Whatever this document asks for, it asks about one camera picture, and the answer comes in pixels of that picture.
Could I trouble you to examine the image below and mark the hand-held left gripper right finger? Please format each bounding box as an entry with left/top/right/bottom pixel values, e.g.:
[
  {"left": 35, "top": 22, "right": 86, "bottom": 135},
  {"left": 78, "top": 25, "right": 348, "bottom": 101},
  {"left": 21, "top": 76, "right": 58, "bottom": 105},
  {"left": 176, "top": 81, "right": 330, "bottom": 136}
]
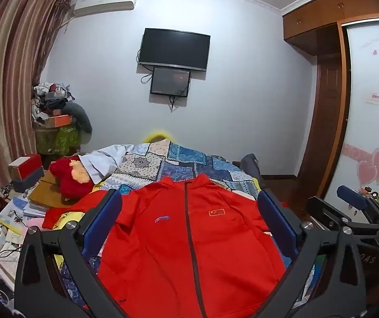
[{"left": 257, "top": 189, "right": 368, "bottom": 318}]

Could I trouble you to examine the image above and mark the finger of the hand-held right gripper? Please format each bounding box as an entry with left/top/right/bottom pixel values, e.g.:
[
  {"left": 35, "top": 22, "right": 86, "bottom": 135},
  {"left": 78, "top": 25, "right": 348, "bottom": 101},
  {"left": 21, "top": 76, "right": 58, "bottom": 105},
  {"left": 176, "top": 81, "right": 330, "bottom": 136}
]
[
  {"left": 306, "top": 196, "right": 379, "bottom": 239},
  {"left": 337, "top": 185, "right": 379, "bottom": 218}
]

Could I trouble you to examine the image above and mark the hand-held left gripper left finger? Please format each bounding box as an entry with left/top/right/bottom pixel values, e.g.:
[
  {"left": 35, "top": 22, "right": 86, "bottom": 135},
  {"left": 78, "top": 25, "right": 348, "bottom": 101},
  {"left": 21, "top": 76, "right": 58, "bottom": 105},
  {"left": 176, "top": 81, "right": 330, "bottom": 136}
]
[{"left": 13, "top": 189, "right": 125, "bottom": 318}]

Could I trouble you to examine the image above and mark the red zip jacket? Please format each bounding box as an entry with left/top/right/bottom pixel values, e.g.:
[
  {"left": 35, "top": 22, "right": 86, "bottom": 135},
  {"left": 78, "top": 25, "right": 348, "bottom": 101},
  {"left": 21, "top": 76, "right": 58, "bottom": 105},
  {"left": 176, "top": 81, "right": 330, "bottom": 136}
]
[{"left": 42, "top": 174, "right": 297, "bottom": 318}]

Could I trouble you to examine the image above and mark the pile of clothes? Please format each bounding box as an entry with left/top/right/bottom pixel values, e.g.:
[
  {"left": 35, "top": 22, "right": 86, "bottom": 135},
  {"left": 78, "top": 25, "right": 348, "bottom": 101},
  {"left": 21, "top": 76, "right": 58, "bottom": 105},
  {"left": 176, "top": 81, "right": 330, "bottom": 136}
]
[{"left": 32, "top": 82, "right": 75, "bottom": 121}]

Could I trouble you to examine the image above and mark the yellow bed sheet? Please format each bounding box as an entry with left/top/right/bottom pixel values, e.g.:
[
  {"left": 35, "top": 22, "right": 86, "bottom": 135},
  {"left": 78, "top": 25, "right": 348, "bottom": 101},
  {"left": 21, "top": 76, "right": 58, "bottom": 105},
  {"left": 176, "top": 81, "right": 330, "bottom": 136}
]
[{"left": 51, "top": 209, "right": 89, "bottom": 272}]

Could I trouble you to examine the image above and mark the white cloth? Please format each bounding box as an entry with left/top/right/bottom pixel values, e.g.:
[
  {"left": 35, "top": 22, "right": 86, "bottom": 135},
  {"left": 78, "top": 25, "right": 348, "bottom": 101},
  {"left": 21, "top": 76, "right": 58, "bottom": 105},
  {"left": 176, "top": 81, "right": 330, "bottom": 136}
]
[{"left": 78, "top": 144, "right": 135, "bottom": 184}]

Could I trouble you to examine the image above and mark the red plush toy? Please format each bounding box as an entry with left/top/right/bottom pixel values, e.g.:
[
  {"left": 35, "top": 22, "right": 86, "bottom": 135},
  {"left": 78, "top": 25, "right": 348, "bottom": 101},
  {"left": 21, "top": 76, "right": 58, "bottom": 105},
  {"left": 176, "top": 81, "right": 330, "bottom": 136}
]
[{"left": 50, "top": 155, "right": 94, "bottom": 202}]

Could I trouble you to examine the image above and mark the brown cardboard box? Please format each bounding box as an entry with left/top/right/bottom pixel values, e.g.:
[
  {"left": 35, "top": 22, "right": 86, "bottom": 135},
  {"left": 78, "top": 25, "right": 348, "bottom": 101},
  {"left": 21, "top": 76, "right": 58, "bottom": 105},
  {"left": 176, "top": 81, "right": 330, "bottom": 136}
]
[{"left": 27, "top": 170, "right": 74, "bottom": 209}]

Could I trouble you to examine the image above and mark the pink cloth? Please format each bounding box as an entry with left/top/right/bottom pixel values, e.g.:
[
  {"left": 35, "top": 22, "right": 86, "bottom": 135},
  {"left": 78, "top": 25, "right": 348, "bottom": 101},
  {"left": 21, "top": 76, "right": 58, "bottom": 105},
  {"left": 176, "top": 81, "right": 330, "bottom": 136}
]
[{"left": 27, "top": 218, "right": 46, "bottom": 231}]

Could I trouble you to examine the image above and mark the brown wooden door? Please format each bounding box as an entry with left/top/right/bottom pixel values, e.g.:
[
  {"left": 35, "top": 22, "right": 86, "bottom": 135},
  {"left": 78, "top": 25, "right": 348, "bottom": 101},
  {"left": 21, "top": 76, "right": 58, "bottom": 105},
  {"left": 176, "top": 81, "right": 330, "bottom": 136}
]
[{"left": 297, "top": 55, "right": 342, "bottom": 189}]

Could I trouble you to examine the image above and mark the stack of papers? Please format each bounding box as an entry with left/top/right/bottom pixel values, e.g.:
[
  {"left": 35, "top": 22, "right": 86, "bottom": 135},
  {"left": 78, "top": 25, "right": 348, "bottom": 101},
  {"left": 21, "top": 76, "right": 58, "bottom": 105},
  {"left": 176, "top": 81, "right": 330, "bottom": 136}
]
[{"left": 0, "top": 195, "right": 51, "bottom": 236}]

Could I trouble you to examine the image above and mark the dark grey box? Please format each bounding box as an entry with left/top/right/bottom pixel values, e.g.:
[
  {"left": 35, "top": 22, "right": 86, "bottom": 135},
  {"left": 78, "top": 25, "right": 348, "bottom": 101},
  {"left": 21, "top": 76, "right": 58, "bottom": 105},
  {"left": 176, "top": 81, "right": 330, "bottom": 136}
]
[{"left": 12, "top": 167, "right": 46, "bottom": 193}]

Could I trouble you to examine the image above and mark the red and white box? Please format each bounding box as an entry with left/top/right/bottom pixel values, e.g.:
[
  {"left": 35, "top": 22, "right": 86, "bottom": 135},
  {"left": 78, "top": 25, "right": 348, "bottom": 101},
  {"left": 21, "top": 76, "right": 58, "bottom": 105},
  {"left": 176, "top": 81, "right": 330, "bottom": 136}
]
[{"left": 8, "top": 154, "right": 43, "bottom": 180}]

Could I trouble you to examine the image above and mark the green patterned cloth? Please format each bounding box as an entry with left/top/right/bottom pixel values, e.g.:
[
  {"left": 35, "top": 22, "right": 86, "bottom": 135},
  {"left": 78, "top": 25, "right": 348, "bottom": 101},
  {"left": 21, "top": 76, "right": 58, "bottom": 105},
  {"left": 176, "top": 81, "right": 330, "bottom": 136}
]
[{"left": 35, "top": 126, "right": 82, "bottom": 154}]

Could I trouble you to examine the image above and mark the blue patchwork blanket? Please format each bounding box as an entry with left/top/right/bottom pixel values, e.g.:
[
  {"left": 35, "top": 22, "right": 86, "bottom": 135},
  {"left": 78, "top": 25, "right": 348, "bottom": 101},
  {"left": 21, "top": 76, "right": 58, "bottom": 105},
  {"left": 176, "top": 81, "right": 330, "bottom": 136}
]
[{"left": 59, "top": 138, "right": 317, "bottom": 309}]

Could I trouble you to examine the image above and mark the yellow plush cushion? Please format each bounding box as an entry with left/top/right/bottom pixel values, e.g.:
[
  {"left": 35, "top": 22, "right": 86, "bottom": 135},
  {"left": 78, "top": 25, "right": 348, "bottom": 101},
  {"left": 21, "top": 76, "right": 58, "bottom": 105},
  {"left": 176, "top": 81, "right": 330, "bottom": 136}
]
[{"left": 142, "top": 131, "right": 176, "bottom": 143}]

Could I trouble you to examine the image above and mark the zebra striped item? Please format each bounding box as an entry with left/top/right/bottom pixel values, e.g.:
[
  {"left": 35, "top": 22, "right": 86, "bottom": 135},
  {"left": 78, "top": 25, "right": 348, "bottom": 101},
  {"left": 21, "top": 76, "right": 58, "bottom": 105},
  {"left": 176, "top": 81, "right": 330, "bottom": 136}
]
[{"left": 0, "top": 184, "right": 14, "bottom": 202}]

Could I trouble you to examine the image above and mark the orange box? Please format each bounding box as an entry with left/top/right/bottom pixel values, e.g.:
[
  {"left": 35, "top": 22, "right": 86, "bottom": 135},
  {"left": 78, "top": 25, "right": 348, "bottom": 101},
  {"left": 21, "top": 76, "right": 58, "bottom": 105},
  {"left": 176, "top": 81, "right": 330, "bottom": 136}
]
[{"left": 44, "top": 114, "right": 74, "bottom": 129}]

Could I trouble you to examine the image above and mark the white sliding wardrobe door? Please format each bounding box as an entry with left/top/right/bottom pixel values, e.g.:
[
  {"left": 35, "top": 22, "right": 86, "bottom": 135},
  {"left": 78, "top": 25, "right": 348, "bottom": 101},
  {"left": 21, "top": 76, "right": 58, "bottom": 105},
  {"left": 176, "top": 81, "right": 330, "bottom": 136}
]
[{"left": 338, "top": 18, "right": 379, "bottom": 209}]

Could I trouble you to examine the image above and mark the small black monitor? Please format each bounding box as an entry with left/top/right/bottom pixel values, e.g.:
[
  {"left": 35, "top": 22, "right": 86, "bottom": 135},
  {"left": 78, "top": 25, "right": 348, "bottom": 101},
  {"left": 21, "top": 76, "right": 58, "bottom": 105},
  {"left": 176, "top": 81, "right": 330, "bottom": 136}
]
[{"left": 150, "top": 67, "right": 191, "bottom": 98}]

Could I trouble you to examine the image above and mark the striped brown curtain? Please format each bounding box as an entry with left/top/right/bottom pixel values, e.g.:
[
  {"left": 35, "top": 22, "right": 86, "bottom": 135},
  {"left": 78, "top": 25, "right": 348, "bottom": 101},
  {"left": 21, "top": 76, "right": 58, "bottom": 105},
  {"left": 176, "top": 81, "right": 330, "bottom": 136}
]
[{"left": 0, "top": 0, "right": 74, "bottom": 216}]

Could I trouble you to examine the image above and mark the wooden wardrobe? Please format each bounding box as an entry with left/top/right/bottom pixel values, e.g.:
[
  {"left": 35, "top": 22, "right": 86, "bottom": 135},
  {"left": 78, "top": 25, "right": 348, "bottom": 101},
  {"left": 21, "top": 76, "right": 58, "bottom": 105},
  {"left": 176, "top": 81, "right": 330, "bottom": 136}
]
[{"left": 282, "top": 0, "right": 379, "bottom": 206}]

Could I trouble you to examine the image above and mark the white air conditioner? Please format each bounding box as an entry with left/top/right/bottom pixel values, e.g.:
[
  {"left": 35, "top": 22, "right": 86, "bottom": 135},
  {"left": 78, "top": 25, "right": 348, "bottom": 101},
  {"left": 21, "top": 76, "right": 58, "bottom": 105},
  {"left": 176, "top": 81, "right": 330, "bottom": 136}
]
[{"left": 71, "top": 0, "right": 139, "bottom": 16}]

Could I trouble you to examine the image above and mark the black wall television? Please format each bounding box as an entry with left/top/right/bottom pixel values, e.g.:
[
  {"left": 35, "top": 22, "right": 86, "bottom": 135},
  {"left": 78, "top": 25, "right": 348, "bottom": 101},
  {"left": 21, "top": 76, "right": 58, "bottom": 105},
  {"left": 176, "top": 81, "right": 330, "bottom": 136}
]
[{"left": 138, "top": 28, "right": 211, "bottom": 72}]

